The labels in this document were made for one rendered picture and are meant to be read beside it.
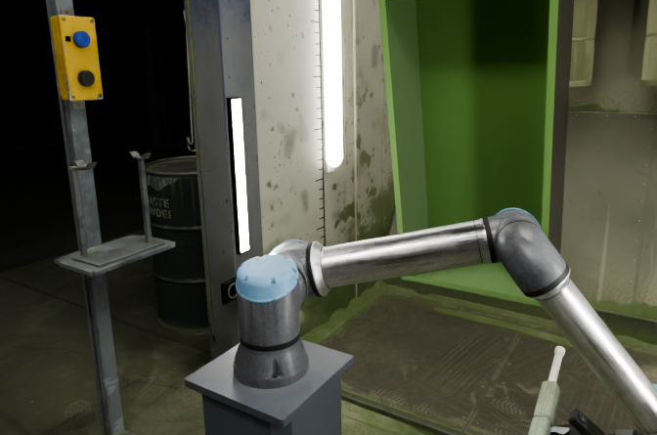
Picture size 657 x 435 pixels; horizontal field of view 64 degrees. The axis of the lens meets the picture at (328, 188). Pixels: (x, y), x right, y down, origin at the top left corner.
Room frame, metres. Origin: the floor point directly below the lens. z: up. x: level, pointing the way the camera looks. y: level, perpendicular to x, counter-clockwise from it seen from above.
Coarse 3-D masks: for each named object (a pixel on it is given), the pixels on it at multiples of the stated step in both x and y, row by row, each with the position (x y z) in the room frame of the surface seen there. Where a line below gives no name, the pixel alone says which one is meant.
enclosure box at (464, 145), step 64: (384, 0) 1.99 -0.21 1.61; (448, 0) 2.23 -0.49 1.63; (512, 0) 2.10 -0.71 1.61; (384, 64) 2.03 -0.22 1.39; (448, 64) 2.28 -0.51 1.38; (512, 64) 2.14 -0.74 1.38; (448, 128) 2.33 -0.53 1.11; (512, 128) 2.19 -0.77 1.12; (448, 192) 2.39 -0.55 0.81; (512, 192) 2.23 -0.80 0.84
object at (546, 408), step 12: (552, 372) 1.53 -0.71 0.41; (552, 384) 1.47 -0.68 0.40; (540, 396) 1.44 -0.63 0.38; (552, 396) 1.42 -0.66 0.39; (540, 408) 1.39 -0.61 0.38; (552, 408) 1.39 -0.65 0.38; (540, 420) 1.34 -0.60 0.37; (552, 420) 1.37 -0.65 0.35; (528, 432) 1.32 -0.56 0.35; (540, 432) 1.30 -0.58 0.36
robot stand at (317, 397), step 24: (216, 360) 1.25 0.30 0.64; (312, 360) 1.24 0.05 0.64; (336, 360) 1.23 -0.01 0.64; (192, 384) 1.15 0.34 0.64; (216, 384) 1.14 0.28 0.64; (240, 384) 1.13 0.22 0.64; (312, 384) 1.13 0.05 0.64; (336, 384) 1.20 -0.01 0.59; (216, 408) 1.12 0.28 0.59; (240, 408) 1.06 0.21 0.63; (264, 408) 1.04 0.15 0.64; (288, 408) 1.04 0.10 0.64; (312, 408) 1.11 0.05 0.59; (336, 408) 1.20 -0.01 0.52; (216, 432) 1.13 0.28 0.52; (240, 432) 1.08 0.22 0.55; (264, 432) 1.04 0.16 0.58; (288, 432) 1.04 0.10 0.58; (312, 432) 1.11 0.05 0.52; (336, 432) 1.20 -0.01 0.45
